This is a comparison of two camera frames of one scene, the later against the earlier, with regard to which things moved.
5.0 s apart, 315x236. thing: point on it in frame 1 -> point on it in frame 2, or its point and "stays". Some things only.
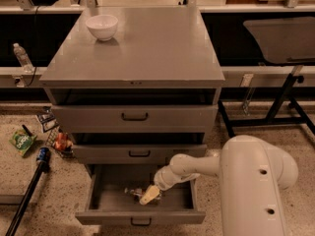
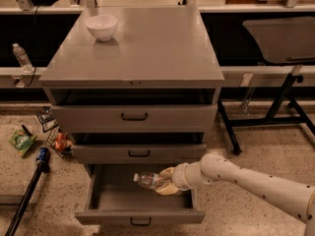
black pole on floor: [41, 168] stays
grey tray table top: [284, 38] stays
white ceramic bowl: [102, 26] stays
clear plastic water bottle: [138, 193] -> [149, 180]
